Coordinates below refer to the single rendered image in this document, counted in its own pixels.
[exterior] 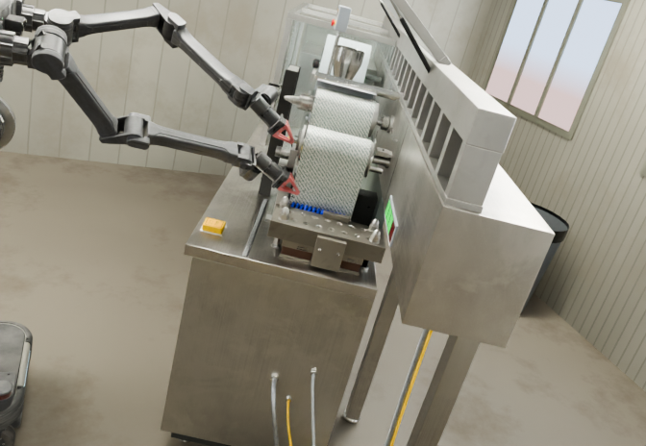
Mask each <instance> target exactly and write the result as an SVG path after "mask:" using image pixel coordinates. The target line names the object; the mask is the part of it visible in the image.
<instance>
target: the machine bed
mask: <svg viewBox="0 0 646 446"><path fill-rule="evenodd" d="M263 124H264V122H263V121H262V120H261V122H260V123H259V125H258V126H257V128H256V130H255V131H254V133H253V134H252V135H251V137H250V139H249V140H248V142H247V144H249V145H250V146H254V147H255V153H257V152H259V151H263V153H264V154H265V155H267V150H268V142H269V138H268V140H267V142H266V144H265V146H263V145H260V141H261V133H262V128H263ZM269 137H270V136H269ZM261 176H262V172H261V173H260V174H259V175H258V176H257V177H256V178H255V179H254V180H253V181H250V182H249V181H246V180H244V179H243V178H242V177H240V176H239V169H238V167H235V166H233V167H232V169H231V170H230V172H229V174H228V175H227V177H226V179H225V180H224V182H223V184H222V185H221V187H220V189H218V191H217V192H216V194H215V196H214V197H213V199H212V201H211V203H210V205H209V206H208V208H207V210H206V211H205V213H204V214H203V216H202V218H201V219H200V221H199V223H198V224H197V226H196V228H195V229H194V231H193V233H192V234H191V236H190V237H189V239H188V241H187V242H186V246H185V250H184V255H188V256H192V257H196V258H200V259H204V260H211V261H215V262H220V263H224V264H228V265H231V266H235V267H240V268H244V269H248V270H252V271H256V272H260V273H264V274H268V275H272V276H276V277H280V278H285V279H289V280H292V281H296V282H300V283H304V284H309V285H316V286H320V287H324V288H328V289H332V290H336V291H340V292H344V293H348V294H353V295H357V296H360V297H364V298H368V299H372V300H374V299H375V297H376V294H377V291H378V289H377V280H376V269H375V262H374V261H369V263H368V266H369V268H368V269H367V270H363V269H361V268H360V274H359V275H353V274H349V273H345V272H341V271H338V272H335V271H332V270H328V269H323V268H319V267H315V266H311V265H310V264H309V263H305V262H301V261H297V260H290V259H286V258H282V257H279V255H280V251H281V247H282V243H283V240H282V239H281V240H280V244H281V247H280V248H273V247H272V246H271V243H272V242H273V241H274V237H271V236H267V234H268V229H269V225H270V222H266V221H265V217H266V215H267V214H271V215H272V214H273V210H274V207H275V202H276V198H277V194H278V189H277V188H276V187H275V188H273V187H272V188H271V192H270V196H265V195H261V194H259V189H260V184H261ZM263 198H264V199H268V202H267V205H266V208H265V211H264V214H263V216H262V219H261V223H260V226H259V228H258V231H257V234H256V237H255V240H254V242H253V245H252V248H251V251H250V254H249V256H248V257H243V256H242V253H243V250H244V248H245V245H246V243H247V240H248V237H249V235H250V233H251V231H252V228H253V225H254V223H255V220H256V217H257V215H258V212H259V210H260V207H261V203H262V200H263ZM207 217H209V218H213V219H217V220H221V221H225V222H226V224H225V226H227V228H226V230H225V232H224V234H223V236H221V235H213V234H209V233H205V232H201V231H200V229H201V227H202V225H203V224H204V222H205V220H206V219H207Z"/></svg>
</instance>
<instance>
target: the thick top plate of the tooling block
mask: <svg viewBox="0 0 646 446"><path fill-rule="evenodd" d="M279 206H280V204H277V203H276V206H275V209H274V211H273V214H272V218H271V221H270V225H269V229H268V234H267V236H271V237H275V238H278V239H282V240H286V241H291V242H295V243H299V244H303V245H307V246H310V247H314V246H315V242H316V240H317V236H318V235H323V236H326V237H330V238H334V239H338V240H342V241H346V247H345V251H344V254H343V255H346V256H350V257H354V258H359V259H363V260H370V261H374V262H377V263H382V260H383V257H384V254H385V236H384V230H383V229H378V230H379V231H380V232H381V235H380V237H381V238H380V243H379V244H375V243H372V242H370V241H369V238H370V237H371V235H372V234H373V232H370V231H369V230H368V228H369V226H366V225H362V224H359V223H355V222H351V221H349V222H348V223H345V222H341V221H337V220H333V219H330V218H326V217H322V216H323V214H319V213H315V212H311V211H304V210H300V209H296V208H293V207H288V209H289V219H288V221H287V222H285V221H281V220H280V219H279V218H278V217H279V215H280V212H281V211H282V210H281V209H279Z"/></svg>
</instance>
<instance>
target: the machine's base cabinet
mask: <svg viewBox="0 0 646 446"><path fill-rule="evenodd" d="M373 303H374V300H372V299H368V298H364V297H360V296H357V295H353V294H348V293H344V292H340V291H336V290H332V289H328V288H324V287H320V286H316V285H309V284H304V283H300V282H296V281H292V280H289V279H285V278H280V277H276V276H272V275H268V274H264V273H260V272H256V271H252V270H248V269H244V268H240V267H235V266H231V265H228V264H224V263H220V262H215V261H211V260H204V259H200V258H196V257H192V260H191V265H190V270H189V275H188V281H187V286H186V296H185V300H184V305H183V311H182V316H181V322H180V327H179V331H178V337H177V342H176V348H175V353H174V358H173V363H172V368H171V374H170V379H169V384H168V389H167V394H166V400H165V405H164V410H163V416H162V421H161V430H162V431H166V432H171V433H172V434H171V437H174V438H178V439H179V441H180V442H182V443H189V442H190V441H191V442H196V443H200V444H205V445H209V446H274V438H273V426H272V413H271V384H272V381H271V380H270V377H271V375H272V374H277V375H278V376H279V380H278V381H277V382H276V413H277V426H278V438H279V446H289V440H288V432H287V422H286V404H287V402H286V397H287V396H290V397H291V402H290V403H289V427H290V435H291V442H292V446H312V430H311V370H312V369H315V370H316V371H317V372H316V376H314V425H315V446H327V445H328V442H329V439H330V436H331V433H332V429H333V426H334V423H335V419H336V416H337V413H338V410H339V407H340V404H341V401H342V398H343V394H344V391H345V388H346V385H347V383H348V380H349V377H350V374H351V371H352V368H353V365H354V362H355V358H356V355H357V352H358V349H359V347H360V342H361V339H362V336H363V333H364V330H365V327H366V323H367V320H368V317H369V314H370V311H371V309H372V306H373Z"/></svg>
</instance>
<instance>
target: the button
mask: <svg viewBox="0 0 646 446"><path fill-rule="evenodd" d="M225 224H226V222H225V221H221V220H217V219H213V218H209V217H207V219H206V220H205V222H204V224H203V227H202V230H203V231H207V232H212V233H216V234H220V235H221V234H222V232H223V230H224V228H225Z"/></svg>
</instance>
